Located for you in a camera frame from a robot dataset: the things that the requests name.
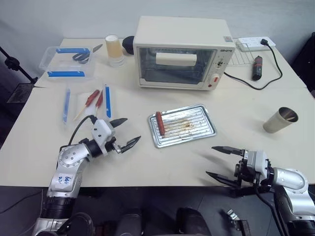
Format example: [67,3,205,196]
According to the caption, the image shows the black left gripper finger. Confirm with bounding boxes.
[110,118,128,128]
[120,135,142,153]

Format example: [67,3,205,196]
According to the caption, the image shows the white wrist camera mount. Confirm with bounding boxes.
[247,149,271,179]
[90,118,117,156]

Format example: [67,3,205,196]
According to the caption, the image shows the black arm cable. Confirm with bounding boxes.
[254,179,286,236]
[67,115,99,146]

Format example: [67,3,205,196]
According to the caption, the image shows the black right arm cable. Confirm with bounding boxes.
[254,179,286,236]

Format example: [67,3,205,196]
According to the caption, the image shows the silver baking tray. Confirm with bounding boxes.
[147,104,218,148]

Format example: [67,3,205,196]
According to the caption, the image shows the black round object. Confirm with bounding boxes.
[122,35,135,56]

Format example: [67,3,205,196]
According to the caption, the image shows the loose red sausage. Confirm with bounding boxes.
[155,111,167,137]

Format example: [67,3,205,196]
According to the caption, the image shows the metal wire oven rack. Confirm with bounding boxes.
[226,46,258,67]

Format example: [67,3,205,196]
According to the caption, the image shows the clear lid with blue tape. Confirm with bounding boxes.
[62,83,114,126]

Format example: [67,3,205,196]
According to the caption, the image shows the brown paper cup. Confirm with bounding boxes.
[105,34,124,59]

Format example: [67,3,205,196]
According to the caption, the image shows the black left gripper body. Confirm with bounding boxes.
[104,137,123,155]

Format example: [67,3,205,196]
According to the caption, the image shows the dark floor mat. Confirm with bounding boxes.
[6,83,35,104]

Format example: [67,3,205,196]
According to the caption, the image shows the small metal clip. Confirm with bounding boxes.
[225,208,240,221]

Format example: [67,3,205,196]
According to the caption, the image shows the black plug and power cable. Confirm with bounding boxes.
[222,38,284,91]

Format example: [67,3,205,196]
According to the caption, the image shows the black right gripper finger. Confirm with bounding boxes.
[205,171,239,187]
[211,146,244,156]

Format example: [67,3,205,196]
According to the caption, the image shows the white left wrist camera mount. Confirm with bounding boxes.
[90,118,117,156]

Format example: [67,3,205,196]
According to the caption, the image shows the blue handled scissors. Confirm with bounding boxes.
[72,43,104,65]

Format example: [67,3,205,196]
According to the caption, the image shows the white power strip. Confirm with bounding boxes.
[235,36,277,52]

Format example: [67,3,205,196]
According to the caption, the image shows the red-handled skewers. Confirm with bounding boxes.
[72,89,100,121]

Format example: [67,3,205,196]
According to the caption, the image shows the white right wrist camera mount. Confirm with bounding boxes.
[247,149,271,179]

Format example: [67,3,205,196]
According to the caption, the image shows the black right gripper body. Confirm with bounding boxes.
[233,148,256,190]

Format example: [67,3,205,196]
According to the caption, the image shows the clear container with blue tape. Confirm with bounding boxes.
[39,46,97,81]

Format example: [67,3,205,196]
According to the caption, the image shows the black tripod stand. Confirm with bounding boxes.
[0,46,39,85]

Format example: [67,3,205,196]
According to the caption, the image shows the dark rounded shape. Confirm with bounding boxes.
[69,212,94,236]
[117,208,144,236]

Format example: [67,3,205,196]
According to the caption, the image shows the beige metal cup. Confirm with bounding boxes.
[262,107,299,134]

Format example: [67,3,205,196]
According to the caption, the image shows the cream toaster oven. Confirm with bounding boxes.
[132,16,236,91]

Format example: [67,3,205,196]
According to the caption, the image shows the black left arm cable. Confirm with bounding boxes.
[67,115,99,146]

